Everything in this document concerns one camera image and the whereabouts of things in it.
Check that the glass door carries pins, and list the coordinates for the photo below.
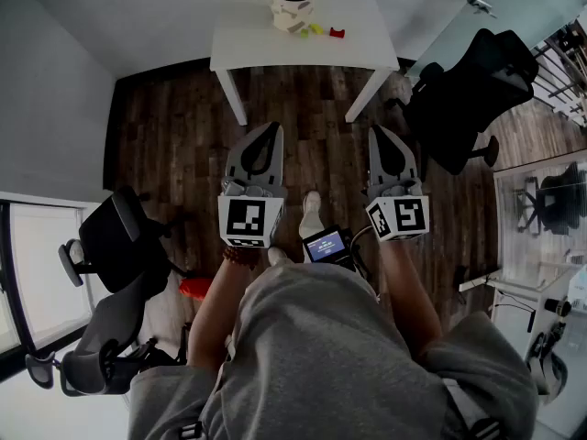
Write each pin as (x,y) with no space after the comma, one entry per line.
(527,3)

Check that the grey sweatshirt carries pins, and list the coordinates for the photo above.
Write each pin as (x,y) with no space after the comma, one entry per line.
(321,360)

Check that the black high-back office chair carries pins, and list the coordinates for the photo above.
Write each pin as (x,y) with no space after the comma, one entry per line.
(463,99)

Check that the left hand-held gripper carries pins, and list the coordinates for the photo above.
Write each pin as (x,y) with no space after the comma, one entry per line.
(243,218)

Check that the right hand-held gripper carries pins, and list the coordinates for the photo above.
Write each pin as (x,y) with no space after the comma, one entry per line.
(408,216)

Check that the person's right forearm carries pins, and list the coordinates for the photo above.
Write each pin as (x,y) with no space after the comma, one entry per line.
(408,291)

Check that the glass panel white frame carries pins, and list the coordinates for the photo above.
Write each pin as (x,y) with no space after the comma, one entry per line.
(513,227)

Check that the white table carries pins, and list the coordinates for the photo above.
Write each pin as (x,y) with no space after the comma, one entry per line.
(257,48)

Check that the small black screen device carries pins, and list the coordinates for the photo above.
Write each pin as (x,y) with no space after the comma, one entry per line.
(326,245)

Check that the white patterned storage bucket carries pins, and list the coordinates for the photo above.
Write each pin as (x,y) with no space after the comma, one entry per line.
(293,14)

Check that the red object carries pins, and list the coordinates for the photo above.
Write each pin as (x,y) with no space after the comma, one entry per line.
(195,288)

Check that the red block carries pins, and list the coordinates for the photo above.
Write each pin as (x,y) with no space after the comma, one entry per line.
(337,32)

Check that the window with black frame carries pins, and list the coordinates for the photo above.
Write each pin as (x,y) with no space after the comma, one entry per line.
(41,268)

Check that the black metal railing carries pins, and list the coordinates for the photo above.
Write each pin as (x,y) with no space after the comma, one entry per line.
(561,76)

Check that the person's left forearm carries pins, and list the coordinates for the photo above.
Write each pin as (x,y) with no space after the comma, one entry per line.
(215,310)

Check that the yellow block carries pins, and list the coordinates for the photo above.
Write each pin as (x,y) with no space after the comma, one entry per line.
(316,29)

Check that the white shoe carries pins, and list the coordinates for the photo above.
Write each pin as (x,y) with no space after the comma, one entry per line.
(312,209)
(279,256)

